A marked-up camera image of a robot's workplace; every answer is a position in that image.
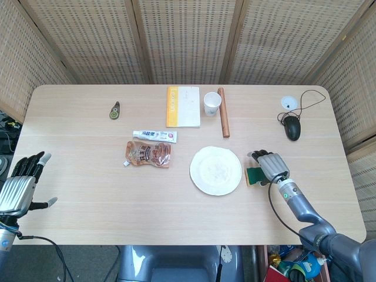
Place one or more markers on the wooden crate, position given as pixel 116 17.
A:
pixel 262 261

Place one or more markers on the wooden rolling pin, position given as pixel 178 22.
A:
pixel 224 114

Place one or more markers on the blue plastic bottle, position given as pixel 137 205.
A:
pixel 308 264

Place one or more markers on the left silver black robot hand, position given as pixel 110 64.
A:
pixel 16 194

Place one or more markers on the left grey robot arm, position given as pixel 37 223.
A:
pixel 4 241

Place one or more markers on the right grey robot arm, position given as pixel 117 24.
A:
pixel 305 210

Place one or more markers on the black computer mouse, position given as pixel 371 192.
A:
pixel 293 127

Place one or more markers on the green yellow sponge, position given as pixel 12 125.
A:
pixel 252 174

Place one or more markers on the green brown correction tape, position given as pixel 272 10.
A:
pixel 114 113

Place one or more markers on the yellow white notebook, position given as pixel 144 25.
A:
pixel 188 108

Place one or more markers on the white paper cup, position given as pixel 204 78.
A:
pixel 212 101

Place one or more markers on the grey round base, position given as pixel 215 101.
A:
pixel 3 165

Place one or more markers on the woven bamboo folding screen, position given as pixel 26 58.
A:
pixel 188 44

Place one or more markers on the gold foil packet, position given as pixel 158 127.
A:
pixel 275 259

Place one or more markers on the white round plate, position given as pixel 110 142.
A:
pixel 216 171

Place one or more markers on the metal table leg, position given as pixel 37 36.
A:
pixel 254 264

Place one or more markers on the white perforated bracket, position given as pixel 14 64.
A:
pixel 226 255

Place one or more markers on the red book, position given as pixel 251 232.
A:
pixel 273 276

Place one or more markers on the white toothpaste tube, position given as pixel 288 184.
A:
pixel 152 135

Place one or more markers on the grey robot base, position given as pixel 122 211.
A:
pixel 176 264

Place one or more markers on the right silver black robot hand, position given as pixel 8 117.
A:
pixel 273 167

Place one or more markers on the orange sauce pouch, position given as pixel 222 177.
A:
pixel 149 154

